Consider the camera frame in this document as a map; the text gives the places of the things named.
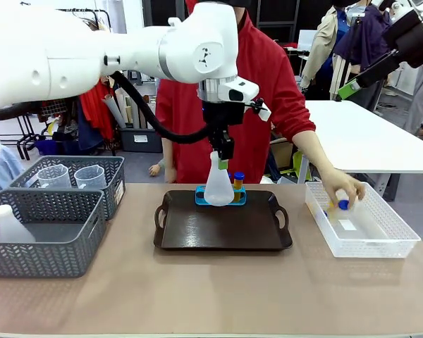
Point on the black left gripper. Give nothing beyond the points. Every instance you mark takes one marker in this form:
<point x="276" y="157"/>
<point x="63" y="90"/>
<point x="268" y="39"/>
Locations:
<point x="222" y="112"/>

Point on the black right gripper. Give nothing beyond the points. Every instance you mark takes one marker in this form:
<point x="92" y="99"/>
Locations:
<point x="416" y="42"/>

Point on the translucent white conical flask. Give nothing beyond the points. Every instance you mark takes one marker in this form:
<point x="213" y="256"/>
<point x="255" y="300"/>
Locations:
<point x="218" y="190"/>
<point x="10" y="229"/>

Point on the clear plastic measuring cup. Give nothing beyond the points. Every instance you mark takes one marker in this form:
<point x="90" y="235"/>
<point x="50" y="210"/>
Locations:
<point x="53" y="177"/>
<point x="90" y="177"/>

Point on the person's left forearm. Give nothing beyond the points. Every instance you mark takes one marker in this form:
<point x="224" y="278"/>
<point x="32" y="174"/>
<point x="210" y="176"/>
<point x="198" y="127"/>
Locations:
<point x="312" y="151"/>

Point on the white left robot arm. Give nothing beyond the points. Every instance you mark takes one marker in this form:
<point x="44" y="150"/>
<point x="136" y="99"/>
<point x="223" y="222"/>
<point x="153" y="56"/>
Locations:
<point x="74" y="53"/>

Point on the person's left hand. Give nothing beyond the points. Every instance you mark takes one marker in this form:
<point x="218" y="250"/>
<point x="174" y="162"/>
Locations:
<point x="338" y="181"/>

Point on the figure in purple jacket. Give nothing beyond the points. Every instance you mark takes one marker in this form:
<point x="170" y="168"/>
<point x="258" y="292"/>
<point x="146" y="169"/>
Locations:
<point x="366" y="38"/>

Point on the grey garment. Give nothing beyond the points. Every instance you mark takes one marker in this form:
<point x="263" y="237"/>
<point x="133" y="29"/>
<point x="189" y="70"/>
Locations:
<point x="421" y="98"/>

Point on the blue test tube rack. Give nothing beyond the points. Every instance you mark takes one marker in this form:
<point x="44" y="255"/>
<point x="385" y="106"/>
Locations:
<point x="199" y="197"/>

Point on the white plastic bag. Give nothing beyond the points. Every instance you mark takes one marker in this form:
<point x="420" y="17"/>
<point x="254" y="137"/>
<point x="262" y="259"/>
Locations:
<point x="266" y="180"/>

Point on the brown cardboard box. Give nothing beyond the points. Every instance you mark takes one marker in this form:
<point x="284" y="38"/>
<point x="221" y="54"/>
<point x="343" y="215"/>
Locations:
<point x="282" y="151"/>

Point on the figure in beige coat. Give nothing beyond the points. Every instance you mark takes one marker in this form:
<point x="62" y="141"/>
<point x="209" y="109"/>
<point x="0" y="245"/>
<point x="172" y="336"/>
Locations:
<point x="320" y="42"/>

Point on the white table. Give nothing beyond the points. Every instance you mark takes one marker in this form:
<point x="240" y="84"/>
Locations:
<point x="356" y="134"/>

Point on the beige mannequin hand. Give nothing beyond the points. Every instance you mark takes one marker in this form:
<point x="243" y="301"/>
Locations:
<point x="157" y="170"/>

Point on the person in red jacket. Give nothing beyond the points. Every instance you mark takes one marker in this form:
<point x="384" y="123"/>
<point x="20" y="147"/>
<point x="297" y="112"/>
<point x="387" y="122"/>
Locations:
<point x="261" y="88"/>

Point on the white monitor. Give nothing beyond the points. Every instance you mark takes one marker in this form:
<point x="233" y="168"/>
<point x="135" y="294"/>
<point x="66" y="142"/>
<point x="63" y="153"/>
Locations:
<point x="307" y="40"/>

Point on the grey storage box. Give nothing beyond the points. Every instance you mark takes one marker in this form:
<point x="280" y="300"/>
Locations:
<point x="141" y="145"/>

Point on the black plastic serving tray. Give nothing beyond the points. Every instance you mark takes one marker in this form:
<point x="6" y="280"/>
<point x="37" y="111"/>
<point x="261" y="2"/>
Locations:
<point x="215" y="229"/>

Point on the green plastic object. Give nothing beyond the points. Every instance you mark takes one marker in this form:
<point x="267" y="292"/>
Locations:
<point x="301" y="162"/>

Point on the white paper roll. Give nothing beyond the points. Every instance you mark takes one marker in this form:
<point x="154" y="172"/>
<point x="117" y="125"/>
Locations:
<point x="114" y="112"/>
<point x="122" y="102"/>

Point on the beige basket sticker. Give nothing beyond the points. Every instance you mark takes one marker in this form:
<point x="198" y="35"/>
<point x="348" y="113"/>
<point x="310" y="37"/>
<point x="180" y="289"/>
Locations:
<point x="119" y="193"/>

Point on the grey woven plastic basket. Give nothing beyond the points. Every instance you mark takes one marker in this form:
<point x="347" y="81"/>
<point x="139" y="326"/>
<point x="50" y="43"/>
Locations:
<point x="105" y="169"/>
<point x="38" y="257"/>

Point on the hanging red garment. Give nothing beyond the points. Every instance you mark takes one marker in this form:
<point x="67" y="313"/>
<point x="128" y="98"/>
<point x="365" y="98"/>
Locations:
<point x="95" y="112"/>

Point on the dark blue garment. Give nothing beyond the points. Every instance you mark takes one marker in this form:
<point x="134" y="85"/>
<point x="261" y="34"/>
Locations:
<point x="86" y="137"/>

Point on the white paper label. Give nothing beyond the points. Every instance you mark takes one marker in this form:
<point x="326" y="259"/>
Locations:
<point x="348" y="224"/>

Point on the white perforated plastic basket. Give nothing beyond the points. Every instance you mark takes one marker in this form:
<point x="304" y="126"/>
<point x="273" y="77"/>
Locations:
<point x="373" y="246"/>

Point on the black clothes rack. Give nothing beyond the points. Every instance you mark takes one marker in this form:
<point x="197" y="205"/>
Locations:
<point x="23" y="148"/>

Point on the light blue shirt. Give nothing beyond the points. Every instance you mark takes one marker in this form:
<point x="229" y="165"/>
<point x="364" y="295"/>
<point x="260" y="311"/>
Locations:
<point x="7" y="169"/>

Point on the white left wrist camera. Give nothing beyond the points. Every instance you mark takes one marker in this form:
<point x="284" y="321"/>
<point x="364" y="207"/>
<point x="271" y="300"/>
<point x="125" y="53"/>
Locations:
<point x="239" y="88"/>

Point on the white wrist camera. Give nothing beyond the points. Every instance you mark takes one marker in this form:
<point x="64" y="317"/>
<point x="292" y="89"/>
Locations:
<point x="403" y="10"/>
<point x="239" y="88"/>

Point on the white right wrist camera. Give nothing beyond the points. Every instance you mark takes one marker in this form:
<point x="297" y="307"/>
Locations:
<point x="403" y="10"/>

